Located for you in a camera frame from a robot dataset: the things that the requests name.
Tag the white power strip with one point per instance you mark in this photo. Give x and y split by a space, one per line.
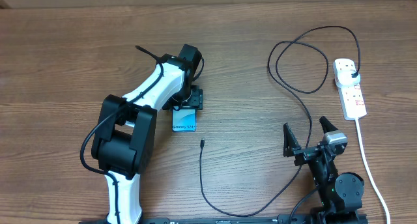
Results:
352 100

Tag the Samsung Galaxy smartphone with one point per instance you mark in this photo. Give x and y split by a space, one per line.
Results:
184 120

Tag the white charger plug adapter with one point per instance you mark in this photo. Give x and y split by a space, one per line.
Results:
346 78

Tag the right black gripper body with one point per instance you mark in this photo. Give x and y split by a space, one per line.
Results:
305 155

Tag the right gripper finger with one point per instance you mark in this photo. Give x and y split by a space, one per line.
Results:
290 142
326 125

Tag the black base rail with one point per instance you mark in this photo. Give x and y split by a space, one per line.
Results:
224 220

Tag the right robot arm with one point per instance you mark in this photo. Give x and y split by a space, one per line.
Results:
340 194

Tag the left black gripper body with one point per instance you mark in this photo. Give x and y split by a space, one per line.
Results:
194 99

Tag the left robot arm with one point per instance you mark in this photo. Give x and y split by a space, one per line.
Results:
123 139

